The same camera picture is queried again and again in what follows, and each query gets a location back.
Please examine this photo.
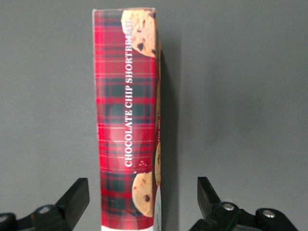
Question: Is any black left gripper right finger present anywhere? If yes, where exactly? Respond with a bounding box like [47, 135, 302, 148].
[189, 176, 299, 231]

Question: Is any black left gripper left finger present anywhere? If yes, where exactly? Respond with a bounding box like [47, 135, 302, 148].
[0, 177, 90, 231]

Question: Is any red tartan cookie box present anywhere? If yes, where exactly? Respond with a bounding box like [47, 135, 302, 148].
[92, 8, 163, 231]

